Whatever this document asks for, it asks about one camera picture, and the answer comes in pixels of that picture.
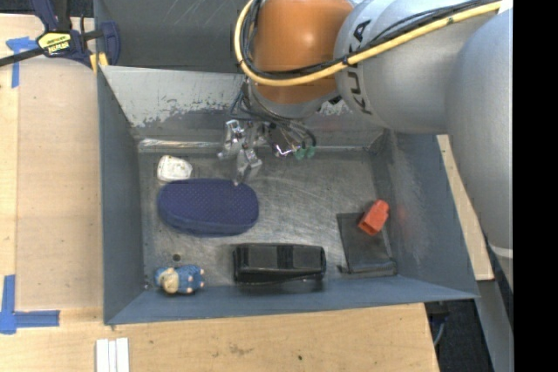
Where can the grey metal bin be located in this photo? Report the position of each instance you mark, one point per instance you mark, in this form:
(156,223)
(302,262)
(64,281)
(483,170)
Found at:
(305,204)

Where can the dark blue oval pouch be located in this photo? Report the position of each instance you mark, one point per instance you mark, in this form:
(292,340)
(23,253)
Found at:
(207,207)

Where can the black cylinder on white bracket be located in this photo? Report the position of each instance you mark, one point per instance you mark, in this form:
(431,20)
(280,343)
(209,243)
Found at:
(335,105)

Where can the red-orange small block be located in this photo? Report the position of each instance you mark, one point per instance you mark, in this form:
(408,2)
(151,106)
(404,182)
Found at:
(374,218)

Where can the white crumpled object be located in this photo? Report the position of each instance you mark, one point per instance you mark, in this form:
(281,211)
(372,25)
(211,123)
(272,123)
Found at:
(173,168)

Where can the black rectangular case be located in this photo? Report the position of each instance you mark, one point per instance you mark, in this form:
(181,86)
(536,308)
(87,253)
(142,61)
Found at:
(279,263)

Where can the dark green flat block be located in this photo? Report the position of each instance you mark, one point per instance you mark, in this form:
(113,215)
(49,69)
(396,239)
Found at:
(364,252)

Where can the blue toy animal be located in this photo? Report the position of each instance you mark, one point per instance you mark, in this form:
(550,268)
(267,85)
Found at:
(181,279)

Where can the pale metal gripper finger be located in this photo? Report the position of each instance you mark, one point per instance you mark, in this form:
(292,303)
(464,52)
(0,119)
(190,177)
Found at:
(248,165)
(229,139)

